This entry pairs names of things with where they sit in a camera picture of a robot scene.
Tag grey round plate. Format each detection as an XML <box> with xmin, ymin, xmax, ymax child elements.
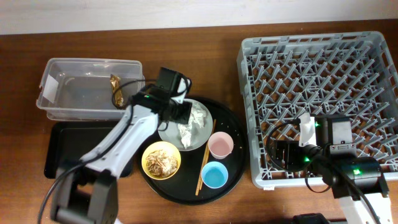
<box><xmin>158</xmin><ymin>99</ymin><xmax>213</xmax><ymax>151</ymax></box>

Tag white napkin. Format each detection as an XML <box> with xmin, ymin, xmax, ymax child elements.
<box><xmin>177</xmin><ymin>102</ymin><xmax>207</xmax><ymax>149</ymax></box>

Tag gold foil wrapper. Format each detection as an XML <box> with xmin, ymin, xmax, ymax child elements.
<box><xmin>110</xmin><ymin>74</ymin><xmax>124</xmax><ymax>110</ymax></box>

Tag yellow bowl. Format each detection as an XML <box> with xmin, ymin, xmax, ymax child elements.
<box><xmin>141</xmin><ymin>141</ymin><xmax>182</xmax><ymax>180</ymax></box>

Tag food scraps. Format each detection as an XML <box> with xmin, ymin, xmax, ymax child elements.
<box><xmin>146</xmin><ymin>149</ymin><xmax>179</xmax><ymax>179</ymax></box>

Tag wooden chopstick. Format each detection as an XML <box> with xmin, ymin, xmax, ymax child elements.
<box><xmin>198</xmin><ymin>146</ymin><xmax>210</xmax><ymax>192</ymax></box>
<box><xmin>195</xmin><ymin>118</ymin><xmax>217</xmax><ymax>197</ymax></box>

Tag pink cup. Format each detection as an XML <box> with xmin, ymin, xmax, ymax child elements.
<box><xmin>208</xmin><ymin>131</ymin><xmax>234</xmax><ymax>159</ymax></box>

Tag light blue cup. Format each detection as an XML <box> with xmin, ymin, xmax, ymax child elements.
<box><xmin>201</xmin><ymin>161</ymin><xmax>229</xmax><ymax>189</ymax></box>

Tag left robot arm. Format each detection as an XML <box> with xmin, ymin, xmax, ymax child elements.
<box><xmin>37</xmin><ymin>67</ymin><xmax>192</xmax><ymax>223</ymax></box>

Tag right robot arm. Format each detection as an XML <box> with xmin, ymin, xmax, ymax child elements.
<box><xmin>265</xmin><ymin>113</ymin><xmax>393</xmax><ymax>223</ymax></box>

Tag grey plastic dishwasher rack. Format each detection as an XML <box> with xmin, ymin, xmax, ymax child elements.
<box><xmin>236</xmin><ymin>31</ymin><xmax>397</xmax><ymax>190</ymax></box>

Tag clear plastic waste bin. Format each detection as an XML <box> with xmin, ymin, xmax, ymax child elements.
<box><xmin>36</xmin><ymin>58</ymin><xmax>145</xmax><ymax>121</ymax></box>

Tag round black serving tray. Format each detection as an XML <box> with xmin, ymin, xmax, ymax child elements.
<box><xmin>136</xmin><ymin>96</ymin><xmax>249</xmax><ymax>205</ymax></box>

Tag black rectangular tray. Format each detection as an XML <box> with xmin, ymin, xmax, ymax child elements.
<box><xmin>44</xmin><ymin>121</ymin><xmax>117</xmax><ymax>179</ymax></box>

